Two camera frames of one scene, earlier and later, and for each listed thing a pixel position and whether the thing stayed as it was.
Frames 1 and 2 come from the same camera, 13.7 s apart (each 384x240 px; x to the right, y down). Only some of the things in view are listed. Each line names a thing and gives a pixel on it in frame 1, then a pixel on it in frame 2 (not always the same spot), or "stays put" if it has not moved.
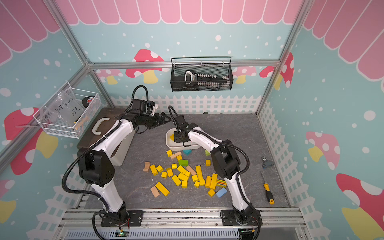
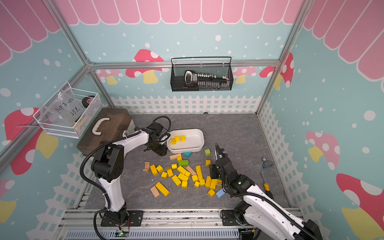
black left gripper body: x=150 y=121 -> x=157 y=147
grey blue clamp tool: x=267 y=163 stays put
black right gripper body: x=177 y=138 -> x=215 y=174
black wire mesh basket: x=201 y=74 stays put
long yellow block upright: x=214 y=181 stays put
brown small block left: x=147 y=166 stays put
